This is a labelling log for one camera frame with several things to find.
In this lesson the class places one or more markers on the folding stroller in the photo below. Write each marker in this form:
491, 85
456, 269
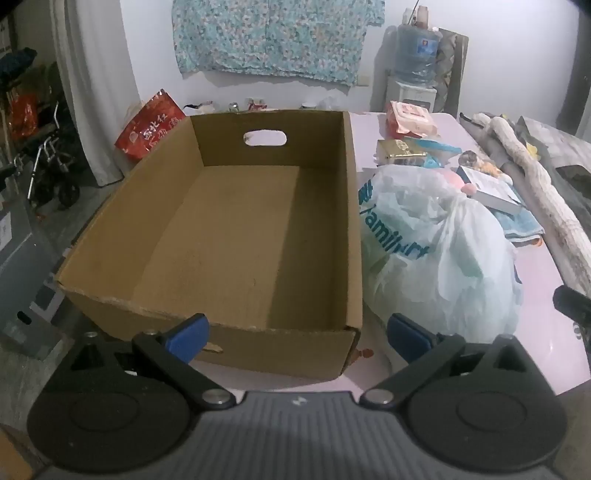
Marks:
51, 157

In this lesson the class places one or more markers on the clear glass jar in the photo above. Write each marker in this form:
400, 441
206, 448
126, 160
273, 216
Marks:
234, 108

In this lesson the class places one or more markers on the grey patterned cloth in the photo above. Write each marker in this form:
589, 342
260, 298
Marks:
563, 147

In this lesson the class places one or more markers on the blue box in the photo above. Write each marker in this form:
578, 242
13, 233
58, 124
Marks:
494, 191

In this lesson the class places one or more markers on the pink wet wipes pack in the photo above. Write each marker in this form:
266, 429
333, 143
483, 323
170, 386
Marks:
411, 117

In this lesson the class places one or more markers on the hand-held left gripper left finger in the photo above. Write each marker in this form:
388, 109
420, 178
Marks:
189, 332

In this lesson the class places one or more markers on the white curtain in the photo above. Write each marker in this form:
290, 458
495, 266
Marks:
92, 92

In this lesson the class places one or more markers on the white wall socket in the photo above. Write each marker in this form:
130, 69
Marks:
364, 81

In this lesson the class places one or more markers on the light blue packet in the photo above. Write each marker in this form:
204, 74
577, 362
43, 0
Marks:
438, 147

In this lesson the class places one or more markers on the gold box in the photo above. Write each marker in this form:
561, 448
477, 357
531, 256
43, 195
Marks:
399, 152

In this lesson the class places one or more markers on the light blue towel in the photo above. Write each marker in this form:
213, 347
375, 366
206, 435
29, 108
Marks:
521, 228

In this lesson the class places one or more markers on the pink plush toy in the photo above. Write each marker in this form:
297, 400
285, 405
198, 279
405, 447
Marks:
468, 188

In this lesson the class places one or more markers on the blue floral wall cloth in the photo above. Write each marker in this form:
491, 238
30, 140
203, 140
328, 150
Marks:
277, 37

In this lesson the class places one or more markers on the small red packet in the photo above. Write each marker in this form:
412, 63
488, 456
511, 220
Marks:
257, 105

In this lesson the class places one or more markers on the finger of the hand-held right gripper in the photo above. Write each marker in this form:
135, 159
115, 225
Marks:
570, 300

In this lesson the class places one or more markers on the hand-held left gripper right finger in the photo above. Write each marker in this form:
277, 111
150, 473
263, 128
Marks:
406, 334

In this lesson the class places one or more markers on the white cup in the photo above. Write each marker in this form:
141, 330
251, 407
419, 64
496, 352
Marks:
310, 105

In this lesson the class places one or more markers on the cream knit cloth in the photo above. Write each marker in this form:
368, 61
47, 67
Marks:
521, 157

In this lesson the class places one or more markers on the red printed snack bag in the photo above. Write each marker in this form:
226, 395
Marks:
147, 124

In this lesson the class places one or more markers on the clear crumpled plastic bag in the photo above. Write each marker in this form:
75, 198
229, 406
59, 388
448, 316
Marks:
332, 103

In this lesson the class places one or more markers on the orange plastic bag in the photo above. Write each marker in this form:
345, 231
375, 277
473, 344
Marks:
23, 115

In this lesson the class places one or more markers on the small white plastic bag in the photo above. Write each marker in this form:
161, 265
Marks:
201, 107

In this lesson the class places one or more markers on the brown cardboard box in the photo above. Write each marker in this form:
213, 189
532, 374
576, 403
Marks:
231, 230

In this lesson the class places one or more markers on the dark blue cloth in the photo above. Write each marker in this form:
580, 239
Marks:
18, 62

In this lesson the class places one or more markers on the blue water bottle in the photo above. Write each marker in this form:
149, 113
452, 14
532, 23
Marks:
415, 50

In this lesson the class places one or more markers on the grey carton with white label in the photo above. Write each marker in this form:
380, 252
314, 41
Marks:
27, 267

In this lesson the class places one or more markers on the white water dispenser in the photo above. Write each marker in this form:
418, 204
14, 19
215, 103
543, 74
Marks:
406, 94

